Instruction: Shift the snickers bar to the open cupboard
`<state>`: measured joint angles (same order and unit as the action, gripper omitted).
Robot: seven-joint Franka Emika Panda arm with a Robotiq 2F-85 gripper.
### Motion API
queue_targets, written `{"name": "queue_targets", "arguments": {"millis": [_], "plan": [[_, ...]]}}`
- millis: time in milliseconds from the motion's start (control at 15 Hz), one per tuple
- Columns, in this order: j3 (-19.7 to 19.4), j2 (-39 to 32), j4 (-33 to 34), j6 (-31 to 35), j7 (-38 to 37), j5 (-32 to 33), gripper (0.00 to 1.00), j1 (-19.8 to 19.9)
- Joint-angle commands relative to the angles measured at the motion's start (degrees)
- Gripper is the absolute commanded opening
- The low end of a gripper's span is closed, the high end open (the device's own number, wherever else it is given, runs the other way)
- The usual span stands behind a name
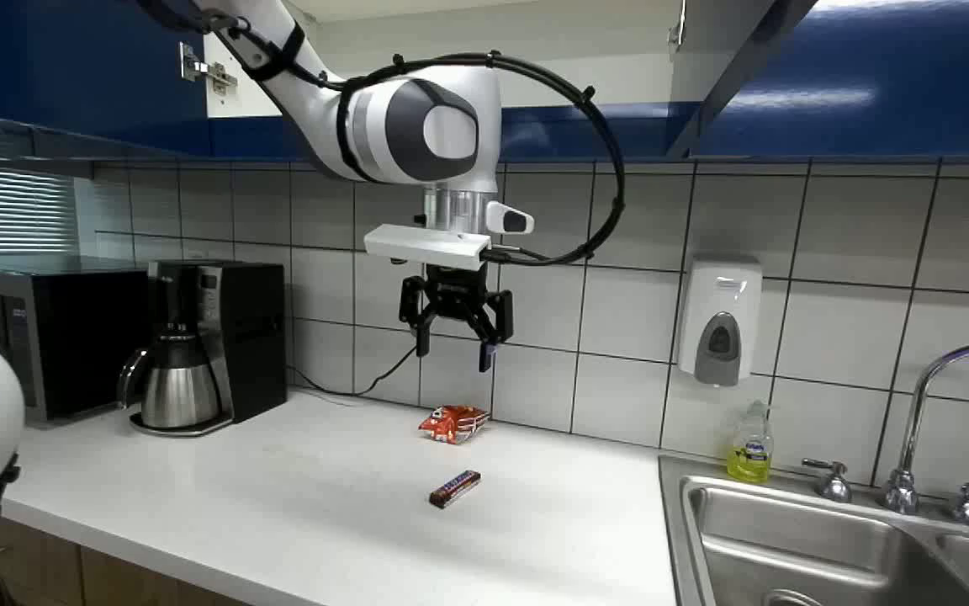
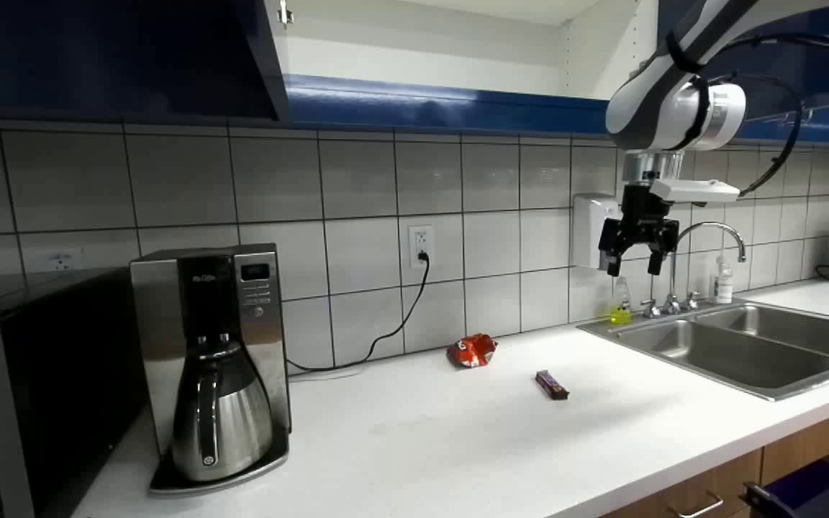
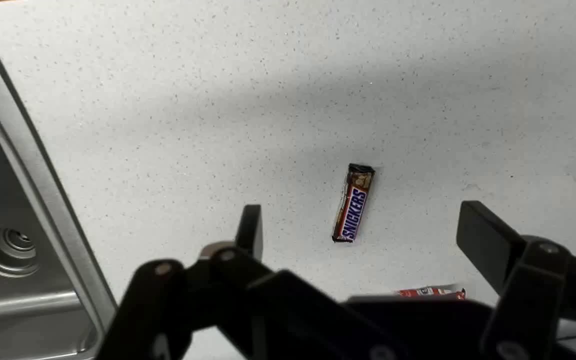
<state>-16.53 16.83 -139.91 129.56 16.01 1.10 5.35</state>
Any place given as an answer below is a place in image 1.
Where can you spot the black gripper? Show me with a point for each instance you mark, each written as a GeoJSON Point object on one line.
{"type": "Point", "coordinates": [455, 295]}

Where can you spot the brown snickers bar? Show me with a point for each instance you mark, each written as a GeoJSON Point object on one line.
{"type": "Point", "coordinates": [455, 490]}

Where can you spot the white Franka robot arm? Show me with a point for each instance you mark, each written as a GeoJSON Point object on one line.
{"type": "Point", "coordinates": [317, 106]}

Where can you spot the open white cupboard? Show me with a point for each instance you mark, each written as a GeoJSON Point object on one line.
{"type": "Point", "coordinates": [572, 45]}

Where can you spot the metal cupboard hinge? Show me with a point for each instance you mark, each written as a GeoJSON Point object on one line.
{"type": "Point", "coordinates": [202, 68]}

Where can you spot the blue cupboard door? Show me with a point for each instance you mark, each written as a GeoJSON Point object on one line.
{"type": "Point", "coordinates": [899, 102]}
{"type": "Point", "coordinates": [59, 56]}
{"type": "Point", "coordinates": [739, 68]}

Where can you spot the red snack packet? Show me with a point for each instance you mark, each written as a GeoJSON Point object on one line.
{"type": "Point", "coordinates": [453, 423]}

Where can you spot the black coffee maker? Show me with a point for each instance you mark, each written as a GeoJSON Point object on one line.
{"type": "Point", "coordinates": [245, 336]}

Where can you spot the steel coffee carafe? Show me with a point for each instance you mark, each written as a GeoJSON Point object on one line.
{"type": "Point", "coordinates": [176, 389]}

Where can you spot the yellow dish soap bottle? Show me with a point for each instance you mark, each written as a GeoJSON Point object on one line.
{"type": "Point", "coordinates": [748, 456]}

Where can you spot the black microwave oven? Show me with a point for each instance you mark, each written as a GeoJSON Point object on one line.
{"type": "Point", "coordinates": [68, 342]}

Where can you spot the stainless steel sink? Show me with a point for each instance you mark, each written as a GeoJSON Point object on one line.
{"type": "Point", "coordinates": [798, 541]}

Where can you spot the wooden lower cabinet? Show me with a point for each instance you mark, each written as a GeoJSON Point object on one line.
{"type": "Point", "coordinates": [50, 573]}

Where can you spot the chrome sink faucet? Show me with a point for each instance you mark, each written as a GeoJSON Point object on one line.
{"type": "Point", "coordinates": [919, 406]}

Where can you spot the window blinds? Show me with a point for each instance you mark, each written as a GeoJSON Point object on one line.
{"type": "Point", "coordinates": [1, 212]}

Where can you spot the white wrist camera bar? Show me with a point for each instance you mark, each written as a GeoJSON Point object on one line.
{"type": "Point", "coordinates": [422, 242]}

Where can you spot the white wall soap dispenser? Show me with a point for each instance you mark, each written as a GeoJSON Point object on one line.
{"type": "Point", "coordinates": [720, 322]}

